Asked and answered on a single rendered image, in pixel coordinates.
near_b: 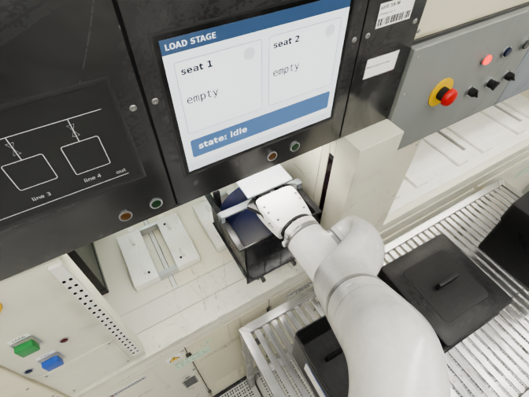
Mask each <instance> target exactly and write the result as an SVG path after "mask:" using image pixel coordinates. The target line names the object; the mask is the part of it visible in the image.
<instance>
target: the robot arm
mask: <svg viewBox="0 0 529 397"><path fill-rule="evenodd" d="M274 190H275V191H274V192H272V193H269V194H267V195H265V194H264V193H262V194H260V195H257V196H255V197H252V199H251V200H250V201H249V202H248V204H247V209H248V210H250V211H253V212H255V213H256V214H257V216H258V217H259V218H260V219H261V221H262V222H263V223H264V224H265V226H266V227H267V228H268V229H269V230H270V231H271V232H272V233H273V234H274V235H275V236H277V237H278V238H279V239H282V238H284V241H283V242H282V245H283V246H284V247H288V249H289V250H290V252H291V253H292V254H293V256H294V257H295V258H296V260H297V261H298V263H299V264H300V265H301V267H302V268H303V269H304V270H305V272H306V273H307V275H308V276H309V278H310V279H311V281H312V282H313V287H314V291H315V294H316V297H317V299H318V301H319V303H320V305H321V307H322V309H323V311H324V313H325V316H326V318H327V320H328V322H329V324H330V326H331V328H332V330H333V332H334V334H335V336H336V338H337V340H338V342H339V344H340V346H341V348H342V351H343V353H344V355H345V357H346V362H347V365H348V372H349V393H348V397H450V384H449V372H448V368H447V364H446V357H445V355H444V352H443V349H442V346H441V344H440V341H439V339H438V337H437V335H436V333H435V330H434V329H433V328H432V327H431V325H430V323H429V322H428V321H427V319H426V318H425V317H424V316H423V315H422V314H421V313H420V312H419V311H418V310H417V309H416V308H415V307H414V306H412V305H411V304H410V303H409V302H407V301H406V300H405V299H404V298H402V297H401V296H400V295H399V294H398V293H397V292H396V291H394V290H393V289H392V288H391V287H389V286H388V285H387V284H386V283H384V282H383V281H382V280H381V279H379V278H378V277H377V275H378V273H379V271H380V269H381V267H382V265H383V261H384V256H385V249H384V245H383V241H382V238H381V236H380V234H379V233H378V232H377V230H376V229H375V228H374V226H373V225H371V224H370V223H369V222H367V221H366V220H365V219H363V218H361V217H358V216H354V215H350V216H347V217H344V218H343V219H341V220H340V221H339V222H338V223H336V224H335V225H333V226H332V227H331V228H329V229H328V230H324V229H323V228H322V227H321V226H320V224H319V223H318V222H317V221H316V219H315V218H314V217H312V214H311V213H310V211H309V208H308V207H307V205H306V204H305V201H304V200H303V198H302V197H301V196H300V195H299V194H298V192H297V184H287V183H285V184H282V185H280V186H278V187H275V188H274ZM255 204H257V206H256V205H255Z"/></svg>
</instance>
